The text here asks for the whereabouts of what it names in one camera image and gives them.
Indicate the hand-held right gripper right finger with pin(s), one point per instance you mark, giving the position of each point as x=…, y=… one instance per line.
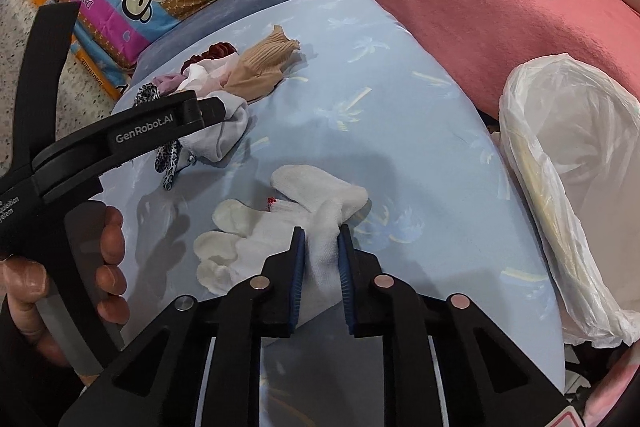
x=344, y=267

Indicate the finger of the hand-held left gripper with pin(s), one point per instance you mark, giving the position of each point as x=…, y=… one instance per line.
x=200, y=112

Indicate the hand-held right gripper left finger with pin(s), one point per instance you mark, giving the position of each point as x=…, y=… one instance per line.
x=299, y=267

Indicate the white cloth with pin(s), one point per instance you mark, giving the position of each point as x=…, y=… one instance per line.
x=222, y=137

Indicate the white sock pair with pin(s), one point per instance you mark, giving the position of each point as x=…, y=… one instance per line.
x=250, y=242

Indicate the white plastic bag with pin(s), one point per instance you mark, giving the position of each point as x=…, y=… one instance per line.
x=575, y=157

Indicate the person's left hand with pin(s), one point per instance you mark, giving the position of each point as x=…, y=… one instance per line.
x=112, y=277

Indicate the pale pink sock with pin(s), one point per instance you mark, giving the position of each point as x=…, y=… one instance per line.
x=205, y=74

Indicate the lilac cloth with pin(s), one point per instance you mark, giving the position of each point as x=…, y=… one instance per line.
x=167, y=84

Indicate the leopard print hair band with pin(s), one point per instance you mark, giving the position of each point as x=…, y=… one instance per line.
x=167, y=162

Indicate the dark red scrunchie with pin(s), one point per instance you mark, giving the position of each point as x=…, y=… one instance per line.
x=215, y=52

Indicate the beige sock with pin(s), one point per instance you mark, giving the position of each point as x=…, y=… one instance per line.
x=260, y=62

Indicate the light blue palm print cushion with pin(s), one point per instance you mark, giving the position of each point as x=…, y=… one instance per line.
x=400, y=132

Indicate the pink blanket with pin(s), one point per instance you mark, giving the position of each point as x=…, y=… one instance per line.
x=475, y=7

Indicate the pink pillow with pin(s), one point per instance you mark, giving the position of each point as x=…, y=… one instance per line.
x=615, y=387

